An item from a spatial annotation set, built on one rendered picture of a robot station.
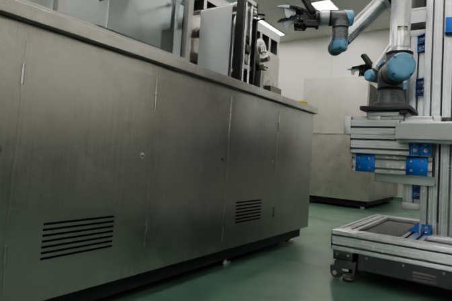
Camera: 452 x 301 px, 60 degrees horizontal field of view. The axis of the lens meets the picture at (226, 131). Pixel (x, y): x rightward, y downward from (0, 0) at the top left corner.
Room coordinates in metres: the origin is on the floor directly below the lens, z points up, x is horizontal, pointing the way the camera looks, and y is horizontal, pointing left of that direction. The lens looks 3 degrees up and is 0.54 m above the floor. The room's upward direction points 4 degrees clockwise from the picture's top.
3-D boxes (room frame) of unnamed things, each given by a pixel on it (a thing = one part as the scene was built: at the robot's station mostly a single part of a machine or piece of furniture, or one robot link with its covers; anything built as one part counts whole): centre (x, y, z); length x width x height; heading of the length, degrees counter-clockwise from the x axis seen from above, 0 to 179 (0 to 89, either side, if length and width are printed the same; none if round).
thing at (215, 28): (2.37, 0.13, 1.17); 0.34 x 0.05 x 0.54; 55
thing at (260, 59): (2.50, -0.20, 1.05); 0.06 x 0.05 x 0.31; 55
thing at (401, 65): (1.76, -0.76, 1.19); 0.15 x 0.12 x 0.55; 171
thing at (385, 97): (1.89, -0.78, 0.87); 0.15 x 0.15 x 0.10
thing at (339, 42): (1.82, -0.50, 1.12); 0.11 x 0.08 x 0.11; 171
